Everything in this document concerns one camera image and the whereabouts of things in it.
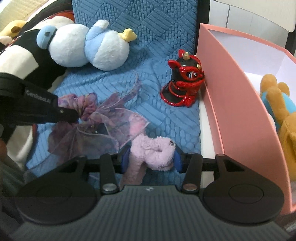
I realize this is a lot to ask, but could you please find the pink plush toy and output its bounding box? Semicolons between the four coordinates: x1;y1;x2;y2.
120;113;176;188

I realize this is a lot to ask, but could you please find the white blue plush duck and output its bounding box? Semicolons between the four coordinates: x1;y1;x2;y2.
36;20;137;71

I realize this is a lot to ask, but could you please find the orange plush dog blue shirt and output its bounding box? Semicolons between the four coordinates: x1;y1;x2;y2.
260;74;295;181

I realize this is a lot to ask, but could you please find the person's left hand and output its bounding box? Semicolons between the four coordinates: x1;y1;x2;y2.
0;138;8;162

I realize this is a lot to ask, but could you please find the black white plush pillow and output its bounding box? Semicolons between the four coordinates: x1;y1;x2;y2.
1;10;74;171

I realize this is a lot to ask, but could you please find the yellow plush toy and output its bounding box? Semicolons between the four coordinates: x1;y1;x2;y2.
0;20;26;46

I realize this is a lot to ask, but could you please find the red black lion figurine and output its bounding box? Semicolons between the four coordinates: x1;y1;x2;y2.
160;49;205;108

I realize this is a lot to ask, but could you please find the pink cardboard box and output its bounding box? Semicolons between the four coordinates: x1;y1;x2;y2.
197;24;295;213

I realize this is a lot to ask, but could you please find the blue quilted bedspread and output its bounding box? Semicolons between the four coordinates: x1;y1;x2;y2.
24;0;202;186

